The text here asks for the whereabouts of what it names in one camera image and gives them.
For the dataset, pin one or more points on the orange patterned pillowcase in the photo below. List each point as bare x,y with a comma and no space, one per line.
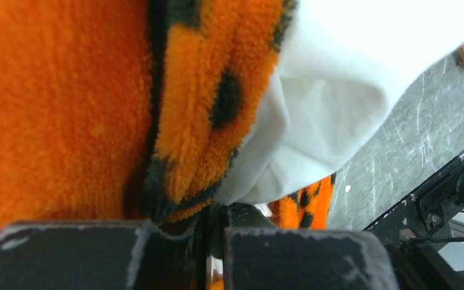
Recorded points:
129,110

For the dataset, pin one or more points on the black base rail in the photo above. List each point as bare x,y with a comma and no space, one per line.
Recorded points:
418,226

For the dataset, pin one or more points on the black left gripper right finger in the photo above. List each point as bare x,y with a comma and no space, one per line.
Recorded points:
257,254

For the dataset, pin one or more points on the white pillow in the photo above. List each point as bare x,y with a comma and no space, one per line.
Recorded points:
342,67

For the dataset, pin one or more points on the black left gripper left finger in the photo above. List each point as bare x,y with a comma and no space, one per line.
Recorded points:
99,255

